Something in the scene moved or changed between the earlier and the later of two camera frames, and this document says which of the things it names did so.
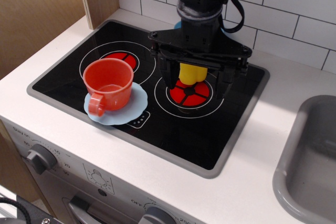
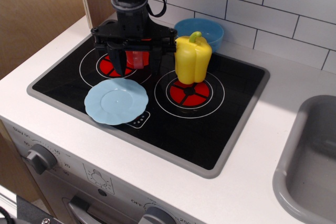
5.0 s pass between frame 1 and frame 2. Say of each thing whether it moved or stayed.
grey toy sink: stayed
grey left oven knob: stayed
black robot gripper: moved
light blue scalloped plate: stayed
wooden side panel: stayed
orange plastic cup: moved
